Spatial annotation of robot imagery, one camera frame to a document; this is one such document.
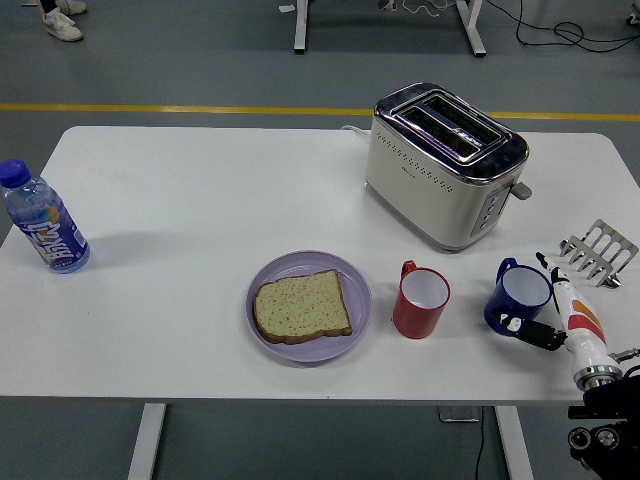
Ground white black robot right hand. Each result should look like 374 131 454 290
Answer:
489 251 620 377

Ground blue enamel cup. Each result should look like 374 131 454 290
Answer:
483 257 554 337

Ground red enamel cup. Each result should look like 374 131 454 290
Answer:
392 259 451 340

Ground bread slice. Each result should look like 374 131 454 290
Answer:
252 269 354 345

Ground white background desk leg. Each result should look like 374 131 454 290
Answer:
455 0 488 58
292 0 310 55

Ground black table control panel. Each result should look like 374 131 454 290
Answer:
567 405 621 420

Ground silver metal toast rack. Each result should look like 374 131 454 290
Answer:
558 218 639 290

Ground white table leg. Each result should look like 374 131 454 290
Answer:
127 402 168 480
494 405 534 480

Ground grey box under table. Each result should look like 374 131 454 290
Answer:
438 405 482 424

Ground cream chrome toaster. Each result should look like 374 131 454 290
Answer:
363 82 534 254

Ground purple round plate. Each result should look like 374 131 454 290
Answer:
245 249 374 365

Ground blue-capped plastic water bottle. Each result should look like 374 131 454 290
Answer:
0 158 92 275

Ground person with white shoes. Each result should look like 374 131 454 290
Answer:
38 0 89 43

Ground black cable under table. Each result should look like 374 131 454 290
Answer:
473 407 487 480

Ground white toaster cord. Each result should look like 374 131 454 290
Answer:
341 124 372 144

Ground black floor cable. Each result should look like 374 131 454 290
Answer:
487 0 640 52

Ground white floor cable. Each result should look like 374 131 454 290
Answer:
402 0 454 16

